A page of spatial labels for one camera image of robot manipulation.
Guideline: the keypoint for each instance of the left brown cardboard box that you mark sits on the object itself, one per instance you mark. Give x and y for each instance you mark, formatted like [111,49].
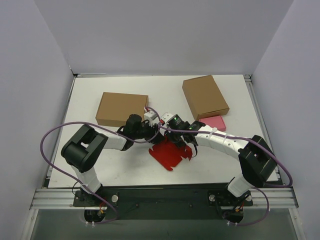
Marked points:
[115,108]

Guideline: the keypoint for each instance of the brown cardboard box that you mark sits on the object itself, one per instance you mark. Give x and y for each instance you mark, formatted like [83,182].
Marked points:
[204,97]
[115,108]

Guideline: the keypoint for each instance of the red paper box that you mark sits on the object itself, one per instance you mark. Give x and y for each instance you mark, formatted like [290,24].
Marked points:
[169,155]

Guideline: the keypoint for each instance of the right brown cardboard box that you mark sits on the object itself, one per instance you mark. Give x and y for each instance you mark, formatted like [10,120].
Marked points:
[204,97]

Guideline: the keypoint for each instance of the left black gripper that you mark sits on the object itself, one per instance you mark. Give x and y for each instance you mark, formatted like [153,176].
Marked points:
[155,136]

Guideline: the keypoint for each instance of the aluminium frame rail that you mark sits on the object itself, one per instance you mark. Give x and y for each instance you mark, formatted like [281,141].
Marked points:
[62,199]

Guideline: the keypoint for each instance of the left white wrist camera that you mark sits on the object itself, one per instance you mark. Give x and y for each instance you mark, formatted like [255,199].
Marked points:
[151,118]

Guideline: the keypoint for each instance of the pink paper box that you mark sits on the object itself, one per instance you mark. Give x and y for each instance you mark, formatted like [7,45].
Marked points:
[215,122]

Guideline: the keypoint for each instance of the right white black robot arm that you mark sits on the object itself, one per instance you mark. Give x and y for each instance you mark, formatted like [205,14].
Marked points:
[255,163]

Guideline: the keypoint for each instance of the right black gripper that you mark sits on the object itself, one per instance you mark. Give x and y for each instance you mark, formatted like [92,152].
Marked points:
[175,140]

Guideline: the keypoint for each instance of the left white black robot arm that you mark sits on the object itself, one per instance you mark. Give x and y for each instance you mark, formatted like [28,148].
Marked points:
[83,149]

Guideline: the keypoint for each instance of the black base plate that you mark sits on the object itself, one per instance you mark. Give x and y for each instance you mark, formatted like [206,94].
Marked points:
[205,201]

